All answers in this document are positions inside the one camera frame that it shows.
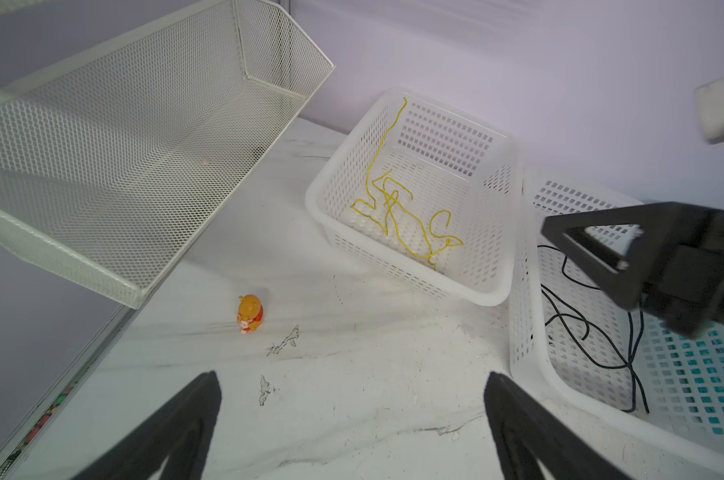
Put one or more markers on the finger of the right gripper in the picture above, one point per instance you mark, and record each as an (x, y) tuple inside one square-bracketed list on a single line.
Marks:
[(615, 248)]

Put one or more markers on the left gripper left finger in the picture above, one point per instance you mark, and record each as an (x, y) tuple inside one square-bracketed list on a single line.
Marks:
[(174, 441)]

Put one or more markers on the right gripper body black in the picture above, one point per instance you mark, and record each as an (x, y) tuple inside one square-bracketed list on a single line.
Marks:
[(686, 286)]

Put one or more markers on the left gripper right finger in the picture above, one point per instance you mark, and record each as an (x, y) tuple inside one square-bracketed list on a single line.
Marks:
[(528, 437)]

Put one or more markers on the teal plastic basket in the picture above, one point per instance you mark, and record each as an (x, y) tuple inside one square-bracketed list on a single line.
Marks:
[(687, 381)]

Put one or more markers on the middle white plastic basket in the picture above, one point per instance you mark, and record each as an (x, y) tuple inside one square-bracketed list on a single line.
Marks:
[(573, 343)]

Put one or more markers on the white plastic basket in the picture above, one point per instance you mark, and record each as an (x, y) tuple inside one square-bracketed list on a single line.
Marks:
[(427, 194), (573, 343)]

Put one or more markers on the orange bear toy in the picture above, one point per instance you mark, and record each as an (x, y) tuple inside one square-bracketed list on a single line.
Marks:
[(250, 313)]

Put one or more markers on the left white plastic basket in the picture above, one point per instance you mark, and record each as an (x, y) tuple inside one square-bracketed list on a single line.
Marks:
[(427, 194)]

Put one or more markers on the white two-tier mesh shelf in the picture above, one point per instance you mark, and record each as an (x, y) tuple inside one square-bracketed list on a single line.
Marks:
[(115, 160)]

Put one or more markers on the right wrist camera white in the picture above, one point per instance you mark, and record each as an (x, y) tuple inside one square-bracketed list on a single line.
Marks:
[(709, 101)]

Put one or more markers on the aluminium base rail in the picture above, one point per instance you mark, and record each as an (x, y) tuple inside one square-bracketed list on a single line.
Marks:
[(13, 449)]

